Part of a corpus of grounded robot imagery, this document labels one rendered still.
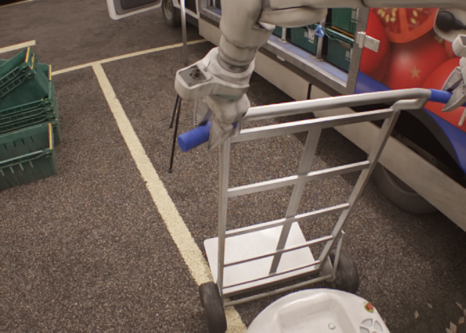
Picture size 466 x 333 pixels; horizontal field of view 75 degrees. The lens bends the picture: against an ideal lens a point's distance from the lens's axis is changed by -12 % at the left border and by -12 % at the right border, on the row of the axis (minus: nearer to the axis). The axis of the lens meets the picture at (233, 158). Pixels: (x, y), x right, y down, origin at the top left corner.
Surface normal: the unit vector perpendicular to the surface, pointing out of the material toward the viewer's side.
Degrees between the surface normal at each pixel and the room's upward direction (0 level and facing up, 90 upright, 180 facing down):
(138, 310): 0
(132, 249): 0
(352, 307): 1
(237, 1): 94
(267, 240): 9
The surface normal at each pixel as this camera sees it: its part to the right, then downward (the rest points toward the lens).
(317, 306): 0.26, 0.26
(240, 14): -0.76, 0.55
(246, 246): 0.04, -0.69
